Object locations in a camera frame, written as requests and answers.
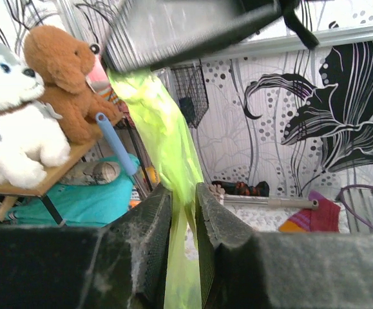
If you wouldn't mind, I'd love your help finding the black wire basket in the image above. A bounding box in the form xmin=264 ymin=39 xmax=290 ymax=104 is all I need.
xmin=171 ymin=62 xmax=209 ymax=129

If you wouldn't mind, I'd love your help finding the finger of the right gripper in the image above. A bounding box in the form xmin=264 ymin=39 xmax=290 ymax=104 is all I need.
xmin=104 ymin=1 xmax=282 ymax=73

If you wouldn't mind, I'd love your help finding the white plush dog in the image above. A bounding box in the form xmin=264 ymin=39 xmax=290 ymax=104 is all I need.
xmin=0 ymin=43 xmax=71 ymax=189

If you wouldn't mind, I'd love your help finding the grey striped ball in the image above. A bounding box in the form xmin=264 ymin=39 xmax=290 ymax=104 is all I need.
xmin=59 ymin=161 xmax=120 ymax=186

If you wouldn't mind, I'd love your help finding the pink plush toy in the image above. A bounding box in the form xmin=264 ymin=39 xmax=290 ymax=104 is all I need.
xmin=87 ymin=43 xmax=119 ymax=105

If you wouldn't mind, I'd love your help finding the black orange small toy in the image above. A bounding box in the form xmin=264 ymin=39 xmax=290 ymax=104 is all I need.
xmin=211 ymin=181 xmax=269 ymax=197

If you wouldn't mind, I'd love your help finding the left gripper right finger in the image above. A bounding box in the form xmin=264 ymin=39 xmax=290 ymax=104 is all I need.
xmin=195 ymin=183 xmax=373 ymax=308

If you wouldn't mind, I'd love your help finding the brown teddy bear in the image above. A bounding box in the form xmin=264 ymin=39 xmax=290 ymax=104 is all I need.
xmin=23 ymin=25 xmax=123 ymax=144

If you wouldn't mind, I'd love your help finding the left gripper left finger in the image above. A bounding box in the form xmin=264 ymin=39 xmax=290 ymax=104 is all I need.
xmin=0 ymin=185 xmax=172 ymax=308

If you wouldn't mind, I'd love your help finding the green plastic trash bag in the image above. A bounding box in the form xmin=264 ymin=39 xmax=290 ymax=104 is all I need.
xmin=107 ymin=70 xmax=203 ymax=308

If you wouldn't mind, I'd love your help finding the teal folded cloth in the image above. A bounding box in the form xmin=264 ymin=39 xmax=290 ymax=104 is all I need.
xmin=6 ymin=171 xmax=133 ymax=227

